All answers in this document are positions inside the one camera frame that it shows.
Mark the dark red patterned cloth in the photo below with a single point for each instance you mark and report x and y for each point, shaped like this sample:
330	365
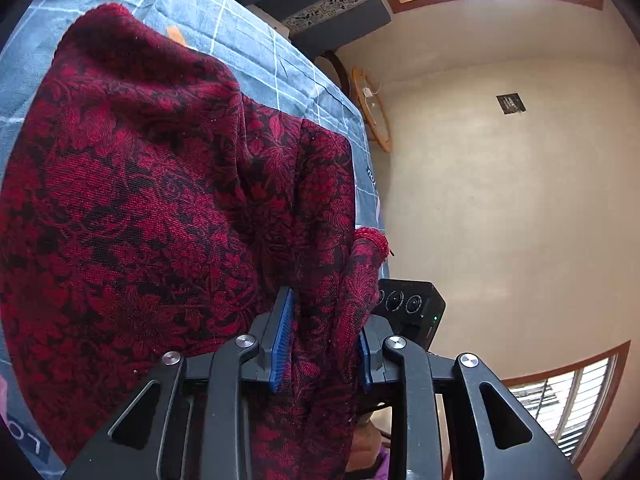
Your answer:
150	200

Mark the dark grey sofa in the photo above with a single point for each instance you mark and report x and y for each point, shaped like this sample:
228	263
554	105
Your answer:
345	30

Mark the oval wooden framed mirror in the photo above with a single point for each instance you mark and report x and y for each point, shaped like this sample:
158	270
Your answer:
374	110

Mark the black wall socket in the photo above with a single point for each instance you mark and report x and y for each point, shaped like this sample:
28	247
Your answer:
510	104

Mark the louvred wooden framed window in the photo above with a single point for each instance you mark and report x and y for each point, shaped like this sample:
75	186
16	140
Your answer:
565	400

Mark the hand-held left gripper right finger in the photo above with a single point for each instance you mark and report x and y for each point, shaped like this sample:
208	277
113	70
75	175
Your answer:
364	360

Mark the blue checked bed blanket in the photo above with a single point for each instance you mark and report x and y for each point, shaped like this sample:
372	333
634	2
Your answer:
240	25

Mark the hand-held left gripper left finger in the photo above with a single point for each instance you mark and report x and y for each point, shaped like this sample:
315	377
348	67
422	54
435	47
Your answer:
281	345

